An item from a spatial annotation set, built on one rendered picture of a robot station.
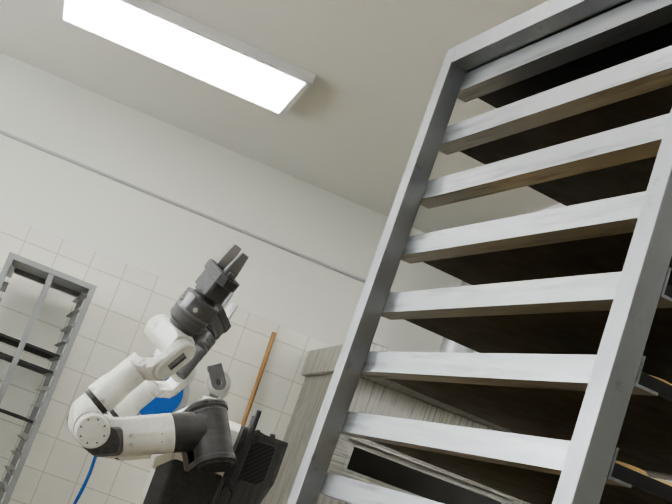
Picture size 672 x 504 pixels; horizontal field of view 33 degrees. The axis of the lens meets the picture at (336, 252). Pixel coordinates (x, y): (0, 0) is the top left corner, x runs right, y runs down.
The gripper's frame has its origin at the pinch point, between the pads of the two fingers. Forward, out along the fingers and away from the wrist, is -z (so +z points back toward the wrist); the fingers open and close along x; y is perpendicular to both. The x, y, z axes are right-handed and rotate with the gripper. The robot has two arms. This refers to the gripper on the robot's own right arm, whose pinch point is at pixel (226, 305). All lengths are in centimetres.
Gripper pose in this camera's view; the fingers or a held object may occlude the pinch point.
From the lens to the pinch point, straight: 326.1
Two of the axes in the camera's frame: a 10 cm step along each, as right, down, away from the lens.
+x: -1.9, -6.6, -7.3
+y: -8.1, -3.2, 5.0
